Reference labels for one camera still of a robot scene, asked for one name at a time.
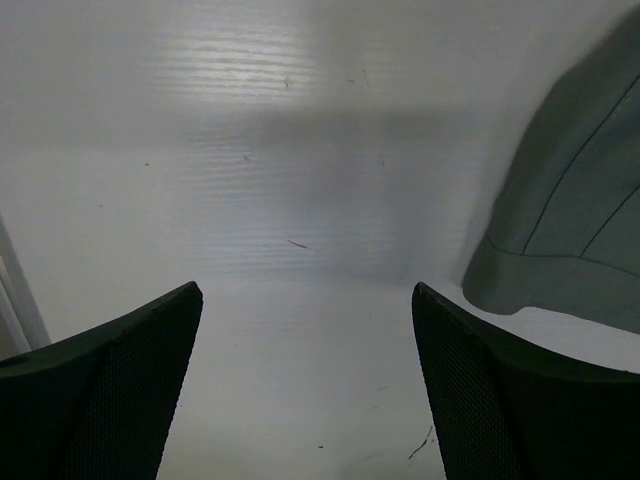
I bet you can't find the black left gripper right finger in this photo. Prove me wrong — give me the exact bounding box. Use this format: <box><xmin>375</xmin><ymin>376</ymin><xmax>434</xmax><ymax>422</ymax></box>
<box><xmin>412</xmin><ymin>282</ymin><xmax>639</xmax><ymax>480</ymax></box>

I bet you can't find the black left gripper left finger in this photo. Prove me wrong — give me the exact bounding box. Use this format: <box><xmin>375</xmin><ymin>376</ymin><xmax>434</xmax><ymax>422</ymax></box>
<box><xmin>1</xmin><ymin>282</ymin><xmax>203</xmax><ymax>479</ymax></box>

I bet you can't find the grey pleated skirt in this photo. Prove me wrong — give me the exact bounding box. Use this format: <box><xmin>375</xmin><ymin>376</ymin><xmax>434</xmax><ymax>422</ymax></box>
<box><xmin>462</xmin><ymin>9</ymin><xmax>639</xmax><ymax>332</ymax></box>

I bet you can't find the white aluminium table rail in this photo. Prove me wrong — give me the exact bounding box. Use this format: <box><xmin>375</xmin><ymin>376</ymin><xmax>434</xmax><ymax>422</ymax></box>
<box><xmin>1</xmin><ymin>219</ymin><xmax>51</xmax><ymax>356</ymax></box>

